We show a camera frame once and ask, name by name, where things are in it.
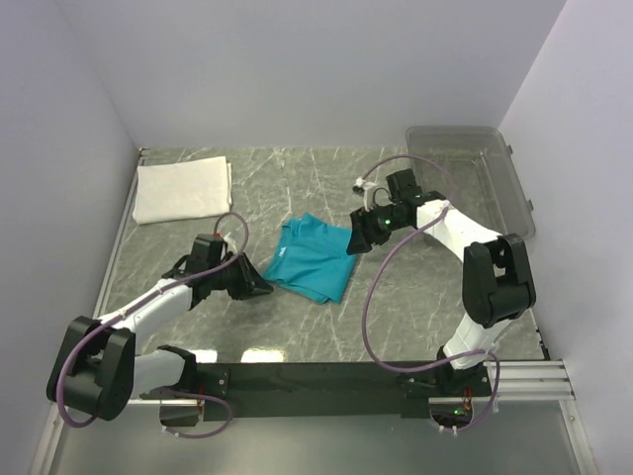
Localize teal t shirt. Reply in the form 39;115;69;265
263;213;356;304

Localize clear plastic bin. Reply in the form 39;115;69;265
406;126;535;240

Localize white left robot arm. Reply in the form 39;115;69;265
45;234;273;421

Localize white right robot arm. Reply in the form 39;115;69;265
347;169;536;391

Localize folded white t shirt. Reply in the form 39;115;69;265
133;156;232;225

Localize black base crossbar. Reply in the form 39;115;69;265
138;361;494;422

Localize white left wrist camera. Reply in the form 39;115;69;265
213;233;239;256

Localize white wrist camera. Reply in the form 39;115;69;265
352;177;379;211
213;233;239;256

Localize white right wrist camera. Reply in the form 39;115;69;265
352;177;379;211

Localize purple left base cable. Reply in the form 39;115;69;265
165;393;233;438

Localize aluminium frame rail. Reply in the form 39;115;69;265
51;359;578;405

